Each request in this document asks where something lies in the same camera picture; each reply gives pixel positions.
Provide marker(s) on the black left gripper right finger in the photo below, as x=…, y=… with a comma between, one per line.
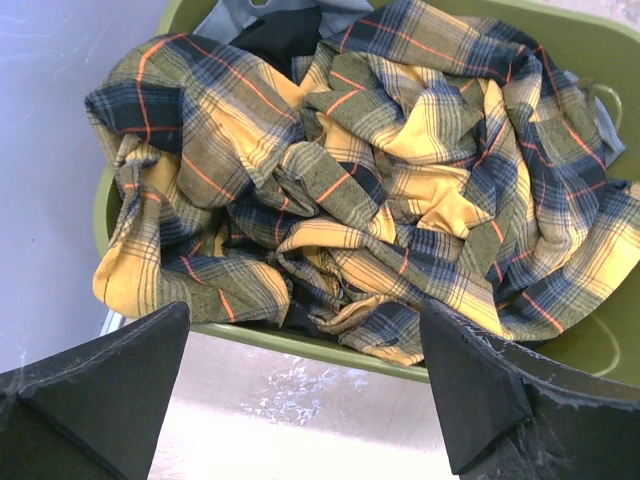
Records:
x=507, y=412

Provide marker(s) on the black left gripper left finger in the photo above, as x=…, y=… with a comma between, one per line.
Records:
x=94, y=411

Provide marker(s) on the olive green plastic bin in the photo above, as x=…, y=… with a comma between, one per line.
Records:
x=575, y=45

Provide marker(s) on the grey cloth in bin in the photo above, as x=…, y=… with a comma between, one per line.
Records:
x=227, y=19

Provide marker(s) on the yellow plaid flannel shirt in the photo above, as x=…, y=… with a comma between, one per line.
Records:
x=350, y=185

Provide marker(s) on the black cloth in bin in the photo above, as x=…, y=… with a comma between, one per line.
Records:
x=281, y=38

